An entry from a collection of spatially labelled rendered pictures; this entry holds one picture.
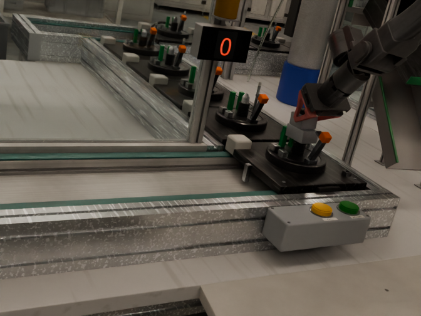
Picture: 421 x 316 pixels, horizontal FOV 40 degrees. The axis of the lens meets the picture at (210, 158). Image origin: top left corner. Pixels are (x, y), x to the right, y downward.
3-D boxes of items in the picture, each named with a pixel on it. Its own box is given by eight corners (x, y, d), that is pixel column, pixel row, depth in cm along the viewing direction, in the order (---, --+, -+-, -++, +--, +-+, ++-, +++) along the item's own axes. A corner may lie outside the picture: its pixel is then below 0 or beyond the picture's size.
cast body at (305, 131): (316, 143, 132) (322, 113, 129) (301, 144, 129) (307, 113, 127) (294, 132, 138) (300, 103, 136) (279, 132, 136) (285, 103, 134)
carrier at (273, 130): (300, 147, 153) (312, 101, 148) (220, 147, 141) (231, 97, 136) (253, 115, 172) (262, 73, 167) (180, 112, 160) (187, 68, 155)
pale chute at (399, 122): (430, 171, 142) (443, 165, 138) (385, 168, 138) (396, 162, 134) (407, 70, 152) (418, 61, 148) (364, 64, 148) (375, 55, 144)
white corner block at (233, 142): (249, 157, 138) (253, 141, 137) (233, 157, 136) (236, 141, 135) (239, 149, 142) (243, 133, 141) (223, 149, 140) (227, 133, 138)
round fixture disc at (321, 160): (336, 173, 133) (339, 165, 132) (287, 175, 126) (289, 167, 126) (301, 149, 144) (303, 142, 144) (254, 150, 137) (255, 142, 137)
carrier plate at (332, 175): (364, 190, 132) (368, 182, 132) (279, 195, 121) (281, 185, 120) (303, 148, 151) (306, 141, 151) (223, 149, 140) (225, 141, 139)
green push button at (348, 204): (360, 217, 117) (363, 209, 117) (345, 219, 116) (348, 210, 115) (348, 208, 121) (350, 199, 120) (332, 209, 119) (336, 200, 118)
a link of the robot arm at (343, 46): (369, 51, 108) (401, 61, 112) (354, 3, 113) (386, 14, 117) (326, 85, 117) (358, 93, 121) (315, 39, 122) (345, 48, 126)
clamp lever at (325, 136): (316, 162, 130) (332, 137, 125) (309, 162, 129) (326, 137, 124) (309, 150, 132) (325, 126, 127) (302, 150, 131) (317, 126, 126)
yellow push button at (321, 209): (334, 220, 114) (336, 210, 113) (317, 221, 112) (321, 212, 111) (321, 210, 117) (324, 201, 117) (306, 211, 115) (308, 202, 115)
